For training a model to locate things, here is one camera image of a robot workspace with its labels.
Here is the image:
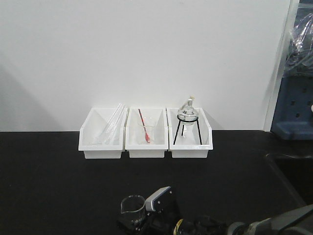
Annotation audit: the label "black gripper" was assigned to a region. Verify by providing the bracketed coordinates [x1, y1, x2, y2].
[116, 189, 226, 235]

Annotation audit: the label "clear glass beaker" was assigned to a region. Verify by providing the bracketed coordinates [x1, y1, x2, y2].
[120, 195, 146, 227]

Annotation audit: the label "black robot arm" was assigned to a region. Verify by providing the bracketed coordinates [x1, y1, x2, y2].
[117, 186, 313, 235]

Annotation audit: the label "small beaker in bin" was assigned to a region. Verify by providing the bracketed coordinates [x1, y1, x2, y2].
[137, 117, 156, 144]

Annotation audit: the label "red thermometer rod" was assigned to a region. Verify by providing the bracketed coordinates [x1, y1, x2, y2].
[138, 108, 150, 143]

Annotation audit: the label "left white storage bin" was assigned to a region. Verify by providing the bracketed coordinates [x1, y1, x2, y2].
[78, 105, 128, 159]

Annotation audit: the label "white storage bin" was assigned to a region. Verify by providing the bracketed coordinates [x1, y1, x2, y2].
[125, 107, 169, 158]
[166, 108, 213, 158]
[78, 105, 128, 159]

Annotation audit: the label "middle white storage bin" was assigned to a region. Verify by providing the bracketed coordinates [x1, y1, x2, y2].
[125, 107, 169, 158]

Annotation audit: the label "right white storage bin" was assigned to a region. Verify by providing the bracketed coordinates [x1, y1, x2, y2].
[166, 108, 213, 158]

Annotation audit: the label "glass tubes in bin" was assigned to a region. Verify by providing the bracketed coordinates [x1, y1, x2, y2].
[91, 103, 125, 145]

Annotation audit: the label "glass alcohol lamp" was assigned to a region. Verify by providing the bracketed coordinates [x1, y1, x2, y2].
[177, 96, 199, 125]

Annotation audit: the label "black lab sink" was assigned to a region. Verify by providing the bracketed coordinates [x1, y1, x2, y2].
[264, 153, 313, 207]

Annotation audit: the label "blue plastic rack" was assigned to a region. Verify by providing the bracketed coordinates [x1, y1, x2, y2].
[271, 0, 313, 140]

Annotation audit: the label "clear plastic bag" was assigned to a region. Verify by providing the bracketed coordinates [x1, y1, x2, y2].
[283, 3, 313, 77]

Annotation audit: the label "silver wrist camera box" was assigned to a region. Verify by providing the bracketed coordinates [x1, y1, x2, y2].
[145, 186, 173, 212]

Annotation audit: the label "black wire tripod stand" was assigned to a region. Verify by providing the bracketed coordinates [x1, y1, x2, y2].
[173, 115, 202, 145]

